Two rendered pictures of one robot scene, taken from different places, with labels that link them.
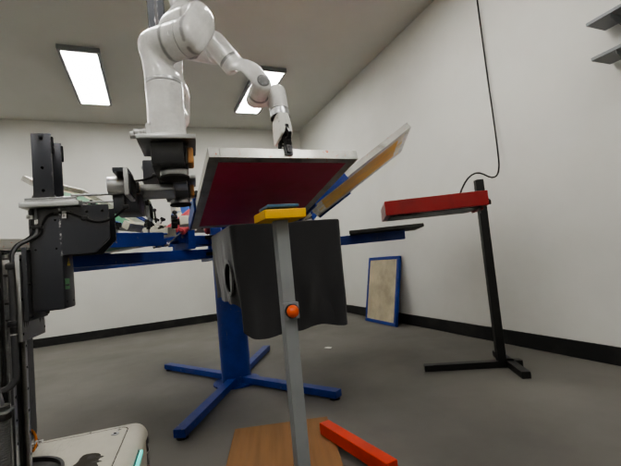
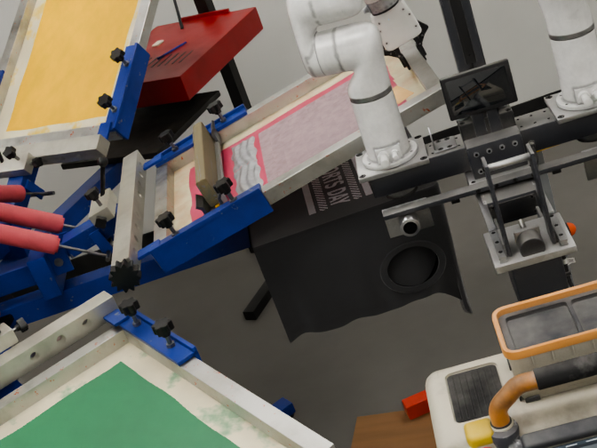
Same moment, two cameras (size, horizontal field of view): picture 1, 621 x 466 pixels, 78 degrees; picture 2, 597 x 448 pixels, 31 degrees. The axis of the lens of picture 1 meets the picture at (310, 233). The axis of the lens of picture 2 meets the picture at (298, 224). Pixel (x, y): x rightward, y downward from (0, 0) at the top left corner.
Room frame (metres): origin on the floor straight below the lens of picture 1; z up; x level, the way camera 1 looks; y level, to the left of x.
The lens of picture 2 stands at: (0.70, 2.54, 2.11)
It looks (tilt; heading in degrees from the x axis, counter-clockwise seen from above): 26 degrees down; 295
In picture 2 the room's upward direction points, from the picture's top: 20 degrees counter-clockwise
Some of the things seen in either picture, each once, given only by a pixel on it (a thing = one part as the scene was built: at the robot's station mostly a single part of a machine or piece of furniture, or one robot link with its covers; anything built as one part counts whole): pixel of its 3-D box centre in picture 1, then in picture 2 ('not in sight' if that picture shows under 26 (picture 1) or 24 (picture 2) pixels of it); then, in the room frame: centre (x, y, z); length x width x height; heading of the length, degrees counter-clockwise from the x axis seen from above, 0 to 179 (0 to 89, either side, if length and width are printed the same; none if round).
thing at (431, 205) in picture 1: (429, 207); (171, 60); (2.55, -0.80, 1.06); 0.61 x 0.46 x 0.12; 83
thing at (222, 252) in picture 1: (232, 273); (360, 271); (1.63, 0.35, 0.77); 0.46 x 0.09 x 0.36; 23
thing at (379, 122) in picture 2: not in sight; (381, 127); (1.41, 0.49, 1.21); 0.16 x 0.13 x 0.15; 107
